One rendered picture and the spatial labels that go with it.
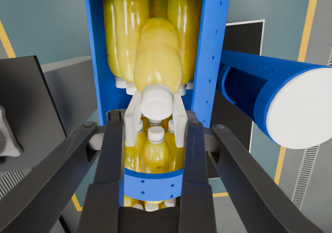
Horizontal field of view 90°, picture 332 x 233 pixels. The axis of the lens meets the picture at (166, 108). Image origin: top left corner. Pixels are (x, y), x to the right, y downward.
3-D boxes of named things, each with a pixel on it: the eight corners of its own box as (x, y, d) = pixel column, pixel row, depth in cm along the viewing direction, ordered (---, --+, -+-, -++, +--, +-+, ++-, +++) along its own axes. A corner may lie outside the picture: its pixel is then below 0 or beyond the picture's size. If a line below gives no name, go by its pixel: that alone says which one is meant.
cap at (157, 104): (135, 96, 20) (133, 107, 19) (158, 80, 19) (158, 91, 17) (155, 113, 23) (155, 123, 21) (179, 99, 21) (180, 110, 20)
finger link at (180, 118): (178, 116, 13) (187, 117, 13) (173, 92, 20) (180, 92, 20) (176, 148, 15) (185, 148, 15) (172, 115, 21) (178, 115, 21)
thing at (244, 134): (196, 170, 193) (199, 180, 179) (191, 27, 136) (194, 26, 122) (241, 165, 193) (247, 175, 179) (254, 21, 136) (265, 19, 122)
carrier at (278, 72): (225, 41, 127) (194, 66, 133) (339, 44, 46) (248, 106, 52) (243, 70, 136) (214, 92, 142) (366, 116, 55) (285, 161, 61)
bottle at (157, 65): (134, 32, 33) (115, 96, 20) (161, 6, 30) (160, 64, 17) (157, 57, 37) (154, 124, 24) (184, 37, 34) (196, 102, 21)
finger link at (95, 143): (121, 152, 13) (80, 152, 12) (131, 121, 17) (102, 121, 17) (119, 135, 12) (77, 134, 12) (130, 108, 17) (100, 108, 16)
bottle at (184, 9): (202, -9, 30) (191, 92, 37) (203, 0, 36) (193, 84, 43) (164, -8, 31) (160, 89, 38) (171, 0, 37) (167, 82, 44)
